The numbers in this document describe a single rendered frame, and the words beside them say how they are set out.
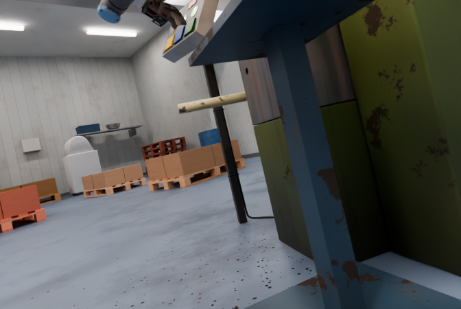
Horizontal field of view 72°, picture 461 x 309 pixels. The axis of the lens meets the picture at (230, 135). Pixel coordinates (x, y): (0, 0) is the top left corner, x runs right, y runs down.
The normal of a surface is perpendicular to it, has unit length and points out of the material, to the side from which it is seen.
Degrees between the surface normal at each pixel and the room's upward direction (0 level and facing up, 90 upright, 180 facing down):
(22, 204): 90
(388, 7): 90
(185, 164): 90
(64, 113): 90
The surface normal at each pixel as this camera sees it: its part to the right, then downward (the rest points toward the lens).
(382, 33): -0.94, 0.21
